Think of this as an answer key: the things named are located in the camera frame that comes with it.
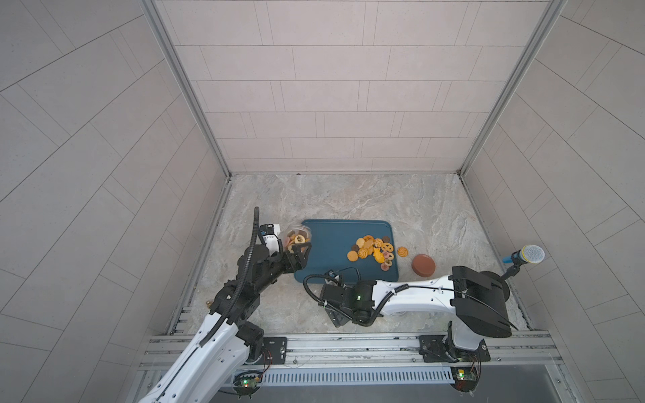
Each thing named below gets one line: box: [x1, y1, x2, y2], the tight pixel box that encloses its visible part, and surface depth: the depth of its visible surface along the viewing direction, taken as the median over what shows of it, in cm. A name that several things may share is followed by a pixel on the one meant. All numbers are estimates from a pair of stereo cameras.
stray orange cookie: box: [396, 245, 409, 258], surface depth 93 cm
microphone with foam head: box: [502, 244, 546, 267], surface depth 67 cm
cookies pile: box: [346, 235, 395, 272], surface depth 92 cm
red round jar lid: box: [411, 253, 436, 278], surface depth 91 cm
